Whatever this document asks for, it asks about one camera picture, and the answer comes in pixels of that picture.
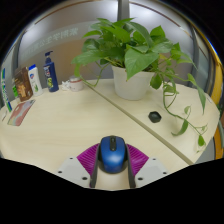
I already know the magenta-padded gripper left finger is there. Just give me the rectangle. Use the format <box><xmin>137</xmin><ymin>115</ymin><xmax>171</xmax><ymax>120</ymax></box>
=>
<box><xmin>54</xmin><ymin>142</ymin><xmax>102</xmax><ymax>190</ymax></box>

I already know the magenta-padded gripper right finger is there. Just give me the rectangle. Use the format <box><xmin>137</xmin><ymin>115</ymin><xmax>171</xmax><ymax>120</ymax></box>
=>
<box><xmin>123</xmin><ymin>142</ymin><xmax>169</xmax><ymax>190</ymax></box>

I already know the blue and black computer mouse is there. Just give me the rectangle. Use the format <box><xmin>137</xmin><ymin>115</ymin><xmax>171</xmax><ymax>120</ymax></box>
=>
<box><xmin>98</xmin><ymin>134</ymin><xmax>129</xmax><ymax>174</ymax></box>

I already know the pink and green mouse pad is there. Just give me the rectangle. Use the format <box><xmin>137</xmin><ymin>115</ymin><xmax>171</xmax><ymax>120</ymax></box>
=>
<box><xmin>7</xmin><ymin>98</ymin><xmax>37</xmax><ymax>127</ymax></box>

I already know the small black square object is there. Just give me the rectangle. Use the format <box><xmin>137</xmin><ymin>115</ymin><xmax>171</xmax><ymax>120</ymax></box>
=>
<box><xmin>148</xmin><ymin>111</ymin><xmax>163</xmax><ymax>124</ymax></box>

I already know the crumpled white wrapper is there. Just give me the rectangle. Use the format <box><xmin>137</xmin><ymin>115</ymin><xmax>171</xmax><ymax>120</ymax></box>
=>
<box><xmin>60</xmin><ymin>80</ymin><xmax>71</xmax><ymax>91</ymax></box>

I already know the green plant in white pot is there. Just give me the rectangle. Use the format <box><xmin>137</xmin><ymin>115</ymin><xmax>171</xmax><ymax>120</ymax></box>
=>
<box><xmin>70</xmin><ymin>17</ymin><xmax>208</xmax><ymax>148</ymax></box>

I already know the white bottle with blue cap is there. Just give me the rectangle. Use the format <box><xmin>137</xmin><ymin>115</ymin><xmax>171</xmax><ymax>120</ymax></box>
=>
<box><xmin>27</xmin><ymin>64</ymin><xmax>44</xmax><ymax>98</ymax></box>

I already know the dark blue pump bottle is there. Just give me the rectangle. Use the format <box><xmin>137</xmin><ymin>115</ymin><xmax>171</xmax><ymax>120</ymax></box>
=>
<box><xmin>43</xmin><ymin>50</ymin><xmax>60</xmax><ymax>93</ymax></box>

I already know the white and green shuttlecock tube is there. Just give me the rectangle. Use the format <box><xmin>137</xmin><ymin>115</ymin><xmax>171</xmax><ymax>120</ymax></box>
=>
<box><xmin>0</xmin><ymin>67</ymin><xmax>13</xmax><ymax>113</ymax></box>

